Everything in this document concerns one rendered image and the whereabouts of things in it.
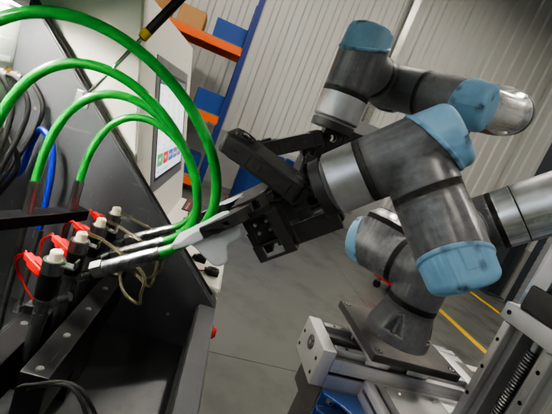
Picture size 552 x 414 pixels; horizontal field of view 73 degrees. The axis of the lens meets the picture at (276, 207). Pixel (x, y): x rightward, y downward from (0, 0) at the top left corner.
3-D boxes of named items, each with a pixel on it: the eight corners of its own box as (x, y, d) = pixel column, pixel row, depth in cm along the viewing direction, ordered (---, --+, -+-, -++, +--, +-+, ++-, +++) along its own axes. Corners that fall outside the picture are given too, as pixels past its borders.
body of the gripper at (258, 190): (255, 266, 47) (345, 234, 43) (222, 207, 45) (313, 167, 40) (269, 239, 54) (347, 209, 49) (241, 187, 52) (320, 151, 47)
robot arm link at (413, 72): (423, 125, 67) (399, 107, 59) (370, 109, 74) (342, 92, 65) (443, 82, 65) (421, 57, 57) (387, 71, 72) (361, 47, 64)
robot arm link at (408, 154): (485, 163, 35) (449, 85, 37) (373, 204, 39) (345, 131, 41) (476, 176, 42) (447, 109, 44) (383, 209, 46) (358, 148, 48)
